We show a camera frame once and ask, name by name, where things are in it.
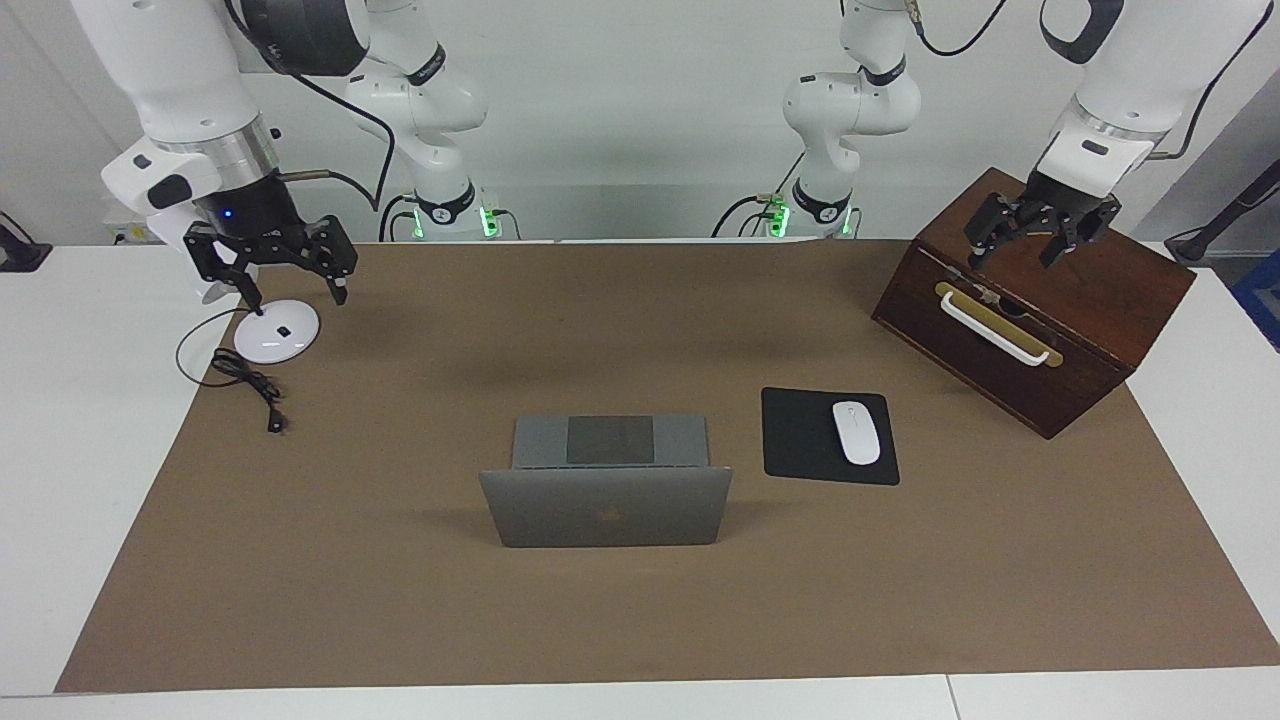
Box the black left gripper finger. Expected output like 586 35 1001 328
965 192 1027 271
1040 197 1121 269

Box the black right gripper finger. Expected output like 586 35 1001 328
295 215 358 305
185 225 263 319

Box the grey laptop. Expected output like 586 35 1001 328
478 413 734 549

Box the white power strip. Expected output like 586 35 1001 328
103 195 153 246

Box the white desk lamp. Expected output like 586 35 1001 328
147 205 322 366

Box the black stand with pole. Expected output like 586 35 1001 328
1165 155 1280 266

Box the dark brown wooden box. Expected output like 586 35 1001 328
870 167 1198 441

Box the blue object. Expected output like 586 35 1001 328
1232 250 1280 353

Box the black stand foot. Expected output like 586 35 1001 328
0 210 53 273

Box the white computer mouse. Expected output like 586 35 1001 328
832 400 882 467

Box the black mouse pad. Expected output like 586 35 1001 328
760 387 901 487

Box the brown table mat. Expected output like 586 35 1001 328
53 240 1280 694

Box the black right base cable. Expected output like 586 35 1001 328
377 193 421 242

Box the black base cable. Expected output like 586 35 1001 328
377 193 421 242
712 150 806 239

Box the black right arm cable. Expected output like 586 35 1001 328
225 0 398 213

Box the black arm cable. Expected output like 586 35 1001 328
905 0 1279 161
225 0 398 213

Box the brass handle plate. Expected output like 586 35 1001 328
934 281 1065 369

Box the white box handle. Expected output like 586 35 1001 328
940 290 1053 367

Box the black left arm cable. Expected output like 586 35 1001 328
905 0 1279 161

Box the black lamp power cable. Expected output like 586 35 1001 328
175 305 291 435

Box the black left base cable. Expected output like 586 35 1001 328
712 150 806 239

